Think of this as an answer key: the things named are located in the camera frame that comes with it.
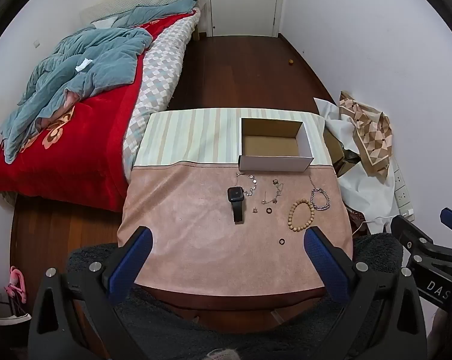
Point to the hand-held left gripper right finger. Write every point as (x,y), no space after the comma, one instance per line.
(324,263)

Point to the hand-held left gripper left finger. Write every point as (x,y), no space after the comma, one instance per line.
(132,263)

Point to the black smartwatch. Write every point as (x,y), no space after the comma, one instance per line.
(235,198)

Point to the white cardboard box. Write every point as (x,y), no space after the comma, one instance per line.
(271,146)

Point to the white power strip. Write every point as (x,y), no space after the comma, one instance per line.
(402,191)

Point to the white cloth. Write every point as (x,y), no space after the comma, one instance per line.
(364,191)

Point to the brown geometric patterned scarf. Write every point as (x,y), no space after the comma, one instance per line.
(372,135)

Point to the dark grey fluffy cushion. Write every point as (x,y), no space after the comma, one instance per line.
(218,339)

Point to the pink plastic hanger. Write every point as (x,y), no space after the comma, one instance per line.
(15,281)

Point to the red bed with blankets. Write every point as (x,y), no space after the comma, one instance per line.
(79,157)

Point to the striped table cloth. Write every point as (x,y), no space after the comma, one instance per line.
(188,138)

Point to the checkered mattress pad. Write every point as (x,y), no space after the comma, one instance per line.
(162,67)

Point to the teal quilt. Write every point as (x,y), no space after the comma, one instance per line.
(98,63)

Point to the white tissue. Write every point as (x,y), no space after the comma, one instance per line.
(84,65)

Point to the pale checkered pillow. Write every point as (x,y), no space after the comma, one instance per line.
(135,2)

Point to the white door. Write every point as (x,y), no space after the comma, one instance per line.
(244,3)

